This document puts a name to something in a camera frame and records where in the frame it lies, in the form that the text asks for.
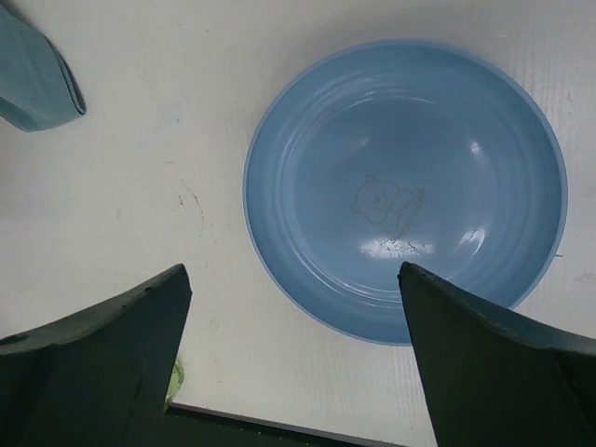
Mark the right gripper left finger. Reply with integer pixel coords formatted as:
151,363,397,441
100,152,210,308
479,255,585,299
1,264,192,446

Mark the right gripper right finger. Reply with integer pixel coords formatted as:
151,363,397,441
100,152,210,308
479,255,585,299
399,263,595,446

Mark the blue-grey cloth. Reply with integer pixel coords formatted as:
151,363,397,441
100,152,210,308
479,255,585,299
1,7,87,132

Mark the green transparent cup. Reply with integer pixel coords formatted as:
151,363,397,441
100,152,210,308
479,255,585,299
164,358,185,409

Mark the blue plastic plate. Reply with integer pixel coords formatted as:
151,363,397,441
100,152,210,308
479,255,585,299
242,40,568,345

